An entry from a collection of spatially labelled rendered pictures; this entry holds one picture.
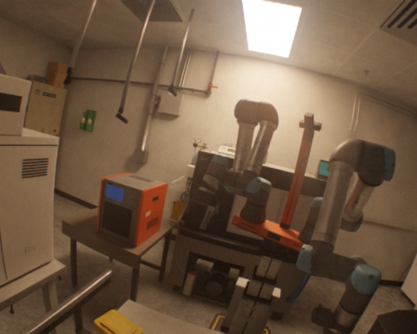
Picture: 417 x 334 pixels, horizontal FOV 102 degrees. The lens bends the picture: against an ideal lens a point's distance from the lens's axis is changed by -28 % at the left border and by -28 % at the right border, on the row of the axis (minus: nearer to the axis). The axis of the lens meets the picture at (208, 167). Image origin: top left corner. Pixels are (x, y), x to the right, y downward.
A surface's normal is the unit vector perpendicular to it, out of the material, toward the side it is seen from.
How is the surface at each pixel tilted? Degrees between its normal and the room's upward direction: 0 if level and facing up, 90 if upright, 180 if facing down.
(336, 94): 90
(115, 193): 90
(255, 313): 90
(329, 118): 90
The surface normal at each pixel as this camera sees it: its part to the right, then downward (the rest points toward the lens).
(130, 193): -0.21, 0.07
